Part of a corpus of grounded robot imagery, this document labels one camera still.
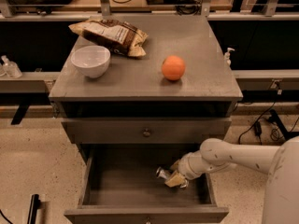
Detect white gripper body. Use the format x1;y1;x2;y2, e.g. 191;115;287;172
178;151;211;180

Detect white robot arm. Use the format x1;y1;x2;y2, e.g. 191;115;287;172
165;136;299;224

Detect closed grey top drawer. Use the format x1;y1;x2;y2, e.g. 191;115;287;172
62;118;232;145

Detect open grey middle drawer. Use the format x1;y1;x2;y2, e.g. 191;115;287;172
64;144;229;224

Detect grey wooden drawer cabinet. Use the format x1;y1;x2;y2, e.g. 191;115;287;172
48;14;244;224

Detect black stand leg right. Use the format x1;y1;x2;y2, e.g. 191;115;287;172
269;109;299;140

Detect orange fruit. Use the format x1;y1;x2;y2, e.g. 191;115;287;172
162;55;186;81

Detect white pump bottle right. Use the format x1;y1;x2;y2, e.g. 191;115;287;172
224;48;235;66

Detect white ceramic bowl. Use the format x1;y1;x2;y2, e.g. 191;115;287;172
71;45;110;78

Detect brown chip bag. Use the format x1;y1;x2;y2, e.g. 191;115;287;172
69;19;148;58

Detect black bar on floor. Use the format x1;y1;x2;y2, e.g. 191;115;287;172
27;194;40;224

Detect clear sanitizer bottle left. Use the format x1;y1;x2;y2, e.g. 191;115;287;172
1;55;22;78

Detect black power cable on floor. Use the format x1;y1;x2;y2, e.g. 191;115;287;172
237;91;281;146

